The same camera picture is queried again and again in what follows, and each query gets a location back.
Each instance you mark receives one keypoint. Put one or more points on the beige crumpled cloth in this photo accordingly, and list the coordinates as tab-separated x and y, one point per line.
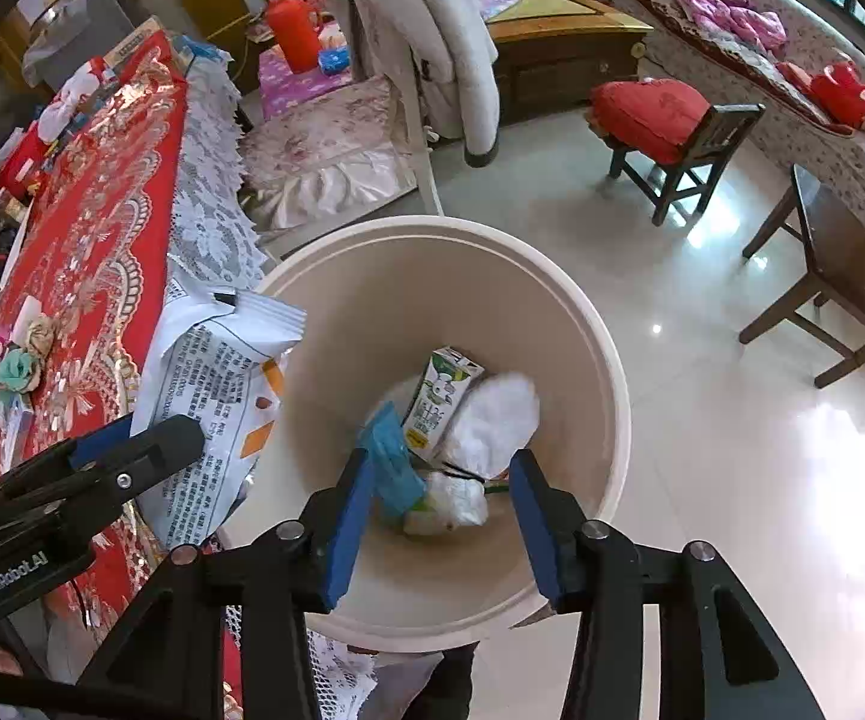
40	334

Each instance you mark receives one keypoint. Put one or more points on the beige fleece coat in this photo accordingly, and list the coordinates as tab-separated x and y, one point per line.
432	30

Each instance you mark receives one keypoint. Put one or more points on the wooden cabinet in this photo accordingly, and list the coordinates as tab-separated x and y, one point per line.
560	52

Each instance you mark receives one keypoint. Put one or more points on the blue plastic packet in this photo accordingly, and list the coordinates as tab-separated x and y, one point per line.
391	457

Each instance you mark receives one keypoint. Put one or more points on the green cloth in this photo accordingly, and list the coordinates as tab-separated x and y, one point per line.
18	373

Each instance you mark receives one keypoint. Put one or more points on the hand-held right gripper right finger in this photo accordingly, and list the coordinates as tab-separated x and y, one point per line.
533	525

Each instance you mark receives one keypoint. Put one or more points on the beige cardboard box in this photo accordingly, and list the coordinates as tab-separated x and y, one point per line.
136	45

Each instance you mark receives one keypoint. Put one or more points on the brown wooden chair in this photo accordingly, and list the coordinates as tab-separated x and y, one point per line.
845	262

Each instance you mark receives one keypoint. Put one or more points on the red plush toy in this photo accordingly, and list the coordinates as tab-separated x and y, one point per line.
841	94

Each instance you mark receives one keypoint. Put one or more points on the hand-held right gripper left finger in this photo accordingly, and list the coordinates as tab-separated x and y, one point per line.
350	517

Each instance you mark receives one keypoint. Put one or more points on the white chair floral seat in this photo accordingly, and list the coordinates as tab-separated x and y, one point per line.
327	150

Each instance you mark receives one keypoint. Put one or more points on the white snack packet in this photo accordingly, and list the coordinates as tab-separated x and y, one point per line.
207	390

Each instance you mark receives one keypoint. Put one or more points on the white lace tablecloth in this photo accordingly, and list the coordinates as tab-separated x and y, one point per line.
211	187

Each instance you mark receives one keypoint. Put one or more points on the red thermos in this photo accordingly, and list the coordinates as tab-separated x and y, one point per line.
291	34

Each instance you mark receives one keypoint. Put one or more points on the beige trash bin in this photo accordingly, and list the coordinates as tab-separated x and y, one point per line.
402	300

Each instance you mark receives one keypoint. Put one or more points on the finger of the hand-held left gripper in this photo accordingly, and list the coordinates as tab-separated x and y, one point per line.
169	450
102	439

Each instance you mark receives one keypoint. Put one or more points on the white green milk carton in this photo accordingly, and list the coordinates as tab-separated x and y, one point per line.
440	397

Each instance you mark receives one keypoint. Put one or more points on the pink clothes pile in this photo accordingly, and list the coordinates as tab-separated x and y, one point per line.
725	0

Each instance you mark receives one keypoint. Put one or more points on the small dark wooden chair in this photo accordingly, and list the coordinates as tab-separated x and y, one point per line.
702	157

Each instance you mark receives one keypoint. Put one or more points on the red cushion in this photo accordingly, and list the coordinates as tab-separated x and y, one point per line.
650	116

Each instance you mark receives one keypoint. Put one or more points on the floral sofa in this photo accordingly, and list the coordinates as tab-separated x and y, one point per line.
777	112

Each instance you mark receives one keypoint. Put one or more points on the grey cabinet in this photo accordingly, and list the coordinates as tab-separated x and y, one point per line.
87	22

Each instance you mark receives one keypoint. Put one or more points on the purple floral cloth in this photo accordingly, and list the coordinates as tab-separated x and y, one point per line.
289	86

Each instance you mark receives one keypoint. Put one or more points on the blue tissue pack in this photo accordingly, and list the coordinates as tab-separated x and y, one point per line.
335	60

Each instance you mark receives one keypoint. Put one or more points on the red plastic basket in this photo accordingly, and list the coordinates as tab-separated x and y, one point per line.
23	165

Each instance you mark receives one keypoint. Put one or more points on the red floral tablecloth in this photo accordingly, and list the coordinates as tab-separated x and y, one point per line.
87	225

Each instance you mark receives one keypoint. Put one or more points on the white plastic bag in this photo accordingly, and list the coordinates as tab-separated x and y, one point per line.
496	420
72	101

